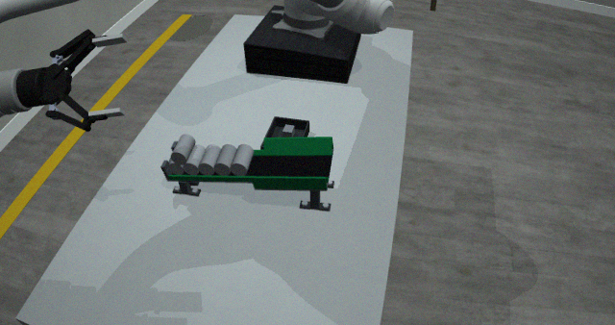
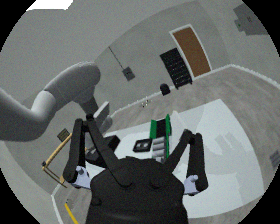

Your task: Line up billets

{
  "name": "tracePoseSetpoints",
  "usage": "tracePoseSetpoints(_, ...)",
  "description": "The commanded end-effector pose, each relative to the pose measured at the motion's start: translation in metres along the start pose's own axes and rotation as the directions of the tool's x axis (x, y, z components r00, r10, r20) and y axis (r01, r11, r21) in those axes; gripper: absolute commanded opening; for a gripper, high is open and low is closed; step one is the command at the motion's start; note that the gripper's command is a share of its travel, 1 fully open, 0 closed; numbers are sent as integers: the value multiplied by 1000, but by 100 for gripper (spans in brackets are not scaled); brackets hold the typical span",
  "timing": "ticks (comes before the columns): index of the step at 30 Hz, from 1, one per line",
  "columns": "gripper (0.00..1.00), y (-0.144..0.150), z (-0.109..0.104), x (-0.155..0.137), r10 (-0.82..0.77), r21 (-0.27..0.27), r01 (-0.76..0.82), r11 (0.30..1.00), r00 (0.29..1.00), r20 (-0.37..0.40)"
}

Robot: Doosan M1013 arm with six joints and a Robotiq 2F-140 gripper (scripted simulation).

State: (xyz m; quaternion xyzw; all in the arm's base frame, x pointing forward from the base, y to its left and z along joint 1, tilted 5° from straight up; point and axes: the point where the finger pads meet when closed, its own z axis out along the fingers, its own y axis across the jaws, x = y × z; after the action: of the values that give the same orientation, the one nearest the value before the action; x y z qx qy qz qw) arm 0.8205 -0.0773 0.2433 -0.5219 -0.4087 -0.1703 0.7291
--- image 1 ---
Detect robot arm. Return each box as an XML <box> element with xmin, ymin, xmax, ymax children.
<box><xmin>0</xmin><ymin>0</ymin><xmax>394</xmax><ymax>117</ymax></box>

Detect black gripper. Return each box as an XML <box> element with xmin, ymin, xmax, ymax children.
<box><xmin>16</xmin><ymin>30</ymin><xmax>128</xmax><ymax>132</ymax></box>

